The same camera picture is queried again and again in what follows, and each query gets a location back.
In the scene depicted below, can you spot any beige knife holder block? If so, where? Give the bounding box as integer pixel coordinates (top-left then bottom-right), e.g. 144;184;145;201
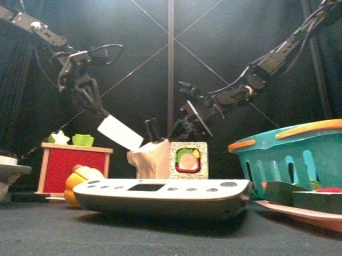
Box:
125;139;172;180

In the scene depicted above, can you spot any green shape block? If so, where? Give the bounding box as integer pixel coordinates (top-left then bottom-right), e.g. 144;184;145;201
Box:
71;133;96;148

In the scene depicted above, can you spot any pale green star block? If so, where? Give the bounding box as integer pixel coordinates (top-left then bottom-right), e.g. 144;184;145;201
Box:
47;130;72;146

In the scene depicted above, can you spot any silver toy appliance with buttons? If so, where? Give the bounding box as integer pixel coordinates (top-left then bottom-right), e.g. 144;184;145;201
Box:
72;178;254;220

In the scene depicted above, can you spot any red wooden shape sorter box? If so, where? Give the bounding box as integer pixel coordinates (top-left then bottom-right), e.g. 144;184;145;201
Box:
36;142;115;196

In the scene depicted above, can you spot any orange yellow toy pumpkin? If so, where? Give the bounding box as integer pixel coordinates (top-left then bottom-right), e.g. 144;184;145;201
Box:
63;164;107;208

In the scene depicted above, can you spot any teal basket with orange rim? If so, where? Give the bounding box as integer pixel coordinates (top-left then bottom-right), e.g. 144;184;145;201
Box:
227;118;342;201

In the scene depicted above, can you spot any dark green box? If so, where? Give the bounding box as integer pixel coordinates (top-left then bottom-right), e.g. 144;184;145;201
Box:
291;190;342;215
264;181;310;207

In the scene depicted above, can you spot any grey bowl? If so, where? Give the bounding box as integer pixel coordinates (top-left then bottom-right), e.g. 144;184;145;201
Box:
0;155;33;202

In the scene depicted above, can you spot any small red toy piece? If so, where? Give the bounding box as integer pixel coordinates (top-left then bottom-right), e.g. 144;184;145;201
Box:
316;187;342;194

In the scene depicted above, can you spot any pink toy tray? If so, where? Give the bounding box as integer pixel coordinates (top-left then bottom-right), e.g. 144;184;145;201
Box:
255;199;342;233

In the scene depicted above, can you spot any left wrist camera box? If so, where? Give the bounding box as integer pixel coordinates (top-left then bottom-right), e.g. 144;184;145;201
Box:
65;50;93;68

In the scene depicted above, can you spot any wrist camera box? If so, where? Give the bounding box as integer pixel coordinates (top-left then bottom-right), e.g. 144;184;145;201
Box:
178;81;203;100
65;50;93;68

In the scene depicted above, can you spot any black knife handle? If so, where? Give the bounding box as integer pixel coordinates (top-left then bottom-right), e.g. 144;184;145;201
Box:
143;117;164;143

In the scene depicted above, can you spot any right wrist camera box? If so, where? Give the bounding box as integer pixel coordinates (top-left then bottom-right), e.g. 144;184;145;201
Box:
178;81;203;100

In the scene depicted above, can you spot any black cable loop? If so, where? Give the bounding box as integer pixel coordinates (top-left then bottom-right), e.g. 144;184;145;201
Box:
85;43;125;67

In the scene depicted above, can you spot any thin diagonal brace wire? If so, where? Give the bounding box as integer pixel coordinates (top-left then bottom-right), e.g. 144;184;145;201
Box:
129;0;282;129
57;0;226;133

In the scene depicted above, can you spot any vertical metal frame pole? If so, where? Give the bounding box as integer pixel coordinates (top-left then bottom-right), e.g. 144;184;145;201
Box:
167;0;175;138

